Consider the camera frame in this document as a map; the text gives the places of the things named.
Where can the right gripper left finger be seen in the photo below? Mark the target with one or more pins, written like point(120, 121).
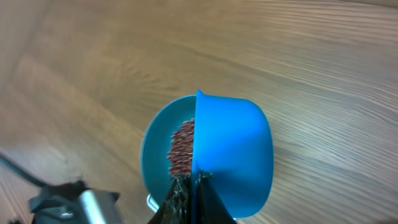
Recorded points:
point(176, 208)

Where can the white kitchen scale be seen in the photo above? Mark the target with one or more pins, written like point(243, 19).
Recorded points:
point(151, 203)

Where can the red beans in bowl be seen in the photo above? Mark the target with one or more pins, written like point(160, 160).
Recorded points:
point(180, 153)

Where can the teal blue bowl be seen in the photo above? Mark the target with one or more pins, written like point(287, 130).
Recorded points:
point(154, 165)

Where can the blue measuring scoop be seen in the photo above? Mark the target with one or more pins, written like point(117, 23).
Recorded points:
point(232, 141)

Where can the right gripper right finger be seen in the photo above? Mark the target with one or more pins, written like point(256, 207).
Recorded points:
point(210, 208)

